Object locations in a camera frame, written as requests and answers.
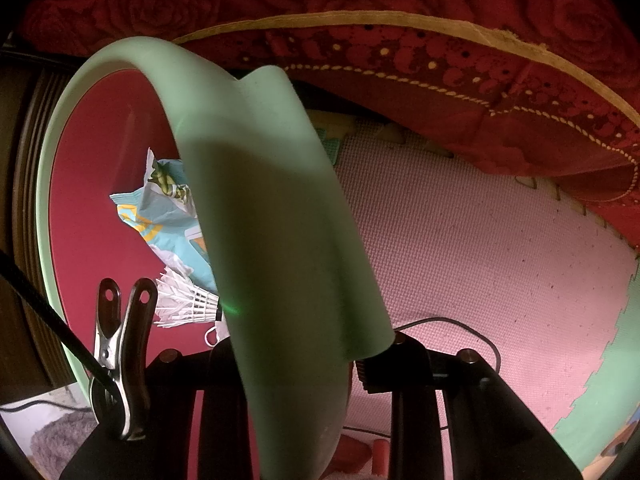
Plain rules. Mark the pink foam floor mat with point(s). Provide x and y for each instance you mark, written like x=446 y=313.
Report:
x=475 y=260

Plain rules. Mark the red bedspread with yellow trim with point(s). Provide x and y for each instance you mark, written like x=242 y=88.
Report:
x=450 y=85

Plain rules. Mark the light blue snack bag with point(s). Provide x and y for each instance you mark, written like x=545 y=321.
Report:
x=165 y=220

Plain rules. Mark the purple fuzzy blanket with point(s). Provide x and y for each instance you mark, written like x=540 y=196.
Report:
x=60 y=445

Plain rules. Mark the metal spring clip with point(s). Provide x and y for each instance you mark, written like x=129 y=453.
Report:
x=105 y=355

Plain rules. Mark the red plastic object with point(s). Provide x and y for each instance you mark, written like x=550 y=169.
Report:
x=380 y=457

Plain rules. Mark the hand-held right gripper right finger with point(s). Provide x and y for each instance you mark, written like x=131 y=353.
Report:
x=415 y=360

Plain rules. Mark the brown wooden cabinet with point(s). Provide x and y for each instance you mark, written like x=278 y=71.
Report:
x=20 y=185

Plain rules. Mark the white feather shuttlecock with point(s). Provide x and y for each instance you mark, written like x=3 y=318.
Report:
x=185 y=302

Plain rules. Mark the green rimmed red plastic bin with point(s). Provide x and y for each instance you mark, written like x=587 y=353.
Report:
x=280 y=185

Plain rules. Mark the green printed foam mat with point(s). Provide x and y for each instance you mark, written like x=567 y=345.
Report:
x=615 y=360

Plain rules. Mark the white elastic loop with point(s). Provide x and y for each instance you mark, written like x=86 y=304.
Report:
x=206 y=335

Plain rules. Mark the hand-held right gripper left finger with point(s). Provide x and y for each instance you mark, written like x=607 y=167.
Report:
x=220 y=375

